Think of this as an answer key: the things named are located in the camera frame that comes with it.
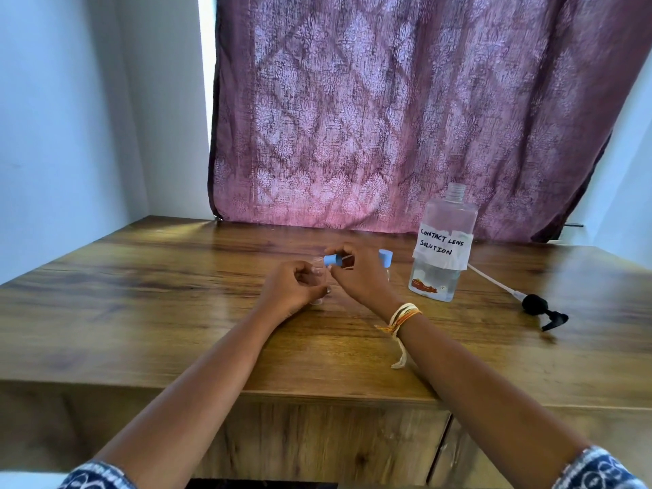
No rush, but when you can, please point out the person's right hand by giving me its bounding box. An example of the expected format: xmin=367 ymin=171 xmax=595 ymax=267
xmin=324 ymin=242 xmax=409 ymax=322

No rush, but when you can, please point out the person's left hand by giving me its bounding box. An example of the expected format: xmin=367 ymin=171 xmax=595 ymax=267
xmin=253 ymin=259 xmax=332 ymax=322

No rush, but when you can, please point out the small clear glass vial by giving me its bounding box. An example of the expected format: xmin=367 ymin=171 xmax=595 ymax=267
xmin=309 ymin=256 xmax=331 ymax=306

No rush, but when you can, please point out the person's right forearm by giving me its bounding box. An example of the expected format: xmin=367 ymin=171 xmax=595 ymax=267
xmin=390 ymin=309 xmax=596 ymax=466

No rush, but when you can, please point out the person's left forearm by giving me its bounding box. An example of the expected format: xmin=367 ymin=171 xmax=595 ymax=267
xmin=93 ymin=300 xmax=287 ymax=476

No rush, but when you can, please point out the clear bottle with white label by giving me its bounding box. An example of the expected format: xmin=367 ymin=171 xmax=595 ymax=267
xmin=408 ymin=182 xmax=479 ymax=303

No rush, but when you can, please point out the wooden cabinet door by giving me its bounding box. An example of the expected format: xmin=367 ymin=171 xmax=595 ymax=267
xmin=0 ymin=381 xmax=452 ymax=489
xmin=427 ymin=408 xmax=652 ymax=489

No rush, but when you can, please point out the purple patterned curtain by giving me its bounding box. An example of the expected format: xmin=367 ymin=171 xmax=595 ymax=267
xmin=207 ymin=0 xmax=650 ymax=244

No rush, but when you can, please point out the black pump with white tube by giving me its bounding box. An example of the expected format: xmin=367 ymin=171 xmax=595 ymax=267
xmin=466 ymin=263 xmax=569 ymax=333

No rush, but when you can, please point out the blue patterned left sleeve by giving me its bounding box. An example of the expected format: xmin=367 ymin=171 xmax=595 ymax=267
xmin=57 ymin=460 xmax=138 ymax=489

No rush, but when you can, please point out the blue patterned sleeve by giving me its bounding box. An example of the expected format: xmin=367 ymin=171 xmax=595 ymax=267
xmin=57 ymin=460 xmax=138 ymax=489
xmin=564 ymin=445 xmax=649 ymax=489

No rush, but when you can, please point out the blue patterned right sleeve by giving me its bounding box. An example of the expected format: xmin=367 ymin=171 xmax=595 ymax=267
xmin=564 ymin=445 xmax=649 ymax=489

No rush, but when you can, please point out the yellow orange thread bracelet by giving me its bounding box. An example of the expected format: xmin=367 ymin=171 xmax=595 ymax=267
xmin=375 ymin=302 xmax=424 ymax=370

